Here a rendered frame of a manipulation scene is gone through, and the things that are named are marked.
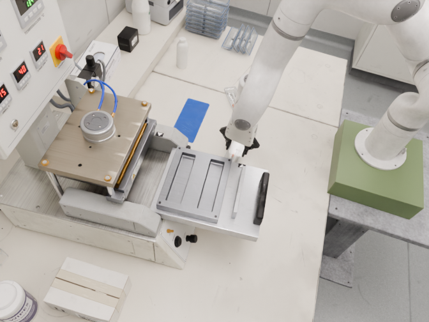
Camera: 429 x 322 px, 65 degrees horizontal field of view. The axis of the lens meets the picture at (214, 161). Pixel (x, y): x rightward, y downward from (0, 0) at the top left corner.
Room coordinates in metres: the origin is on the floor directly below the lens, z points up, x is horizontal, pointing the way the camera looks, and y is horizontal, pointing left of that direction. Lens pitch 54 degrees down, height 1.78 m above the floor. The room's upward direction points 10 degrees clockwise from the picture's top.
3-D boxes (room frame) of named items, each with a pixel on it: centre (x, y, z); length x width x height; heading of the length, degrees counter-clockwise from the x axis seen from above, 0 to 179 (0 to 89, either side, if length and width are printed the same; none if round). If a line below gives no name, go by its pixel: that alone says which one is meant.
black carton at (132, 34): (1.28, 0.48, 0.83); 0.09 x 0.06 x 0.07; 171
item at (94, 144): (0.54, 0.33, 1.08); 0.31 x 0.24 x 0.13; 176
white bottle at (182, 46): (1.26, 0.23, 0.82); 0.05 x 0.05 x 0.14
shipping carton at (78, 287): (0.21, 0.27, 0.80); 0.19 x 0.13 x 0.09; 80
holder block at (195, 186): (0.50, 0.04, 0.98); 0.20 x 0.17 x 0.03; 176
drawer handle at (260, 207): (0.49, -0.15, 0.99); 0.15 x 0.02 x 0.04; 176
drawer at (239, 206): (0.50, -0.01, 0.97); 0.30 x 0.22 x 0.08; 86
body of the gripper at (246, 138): (0.77, -0.07, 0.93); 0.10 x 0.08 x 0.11; 72
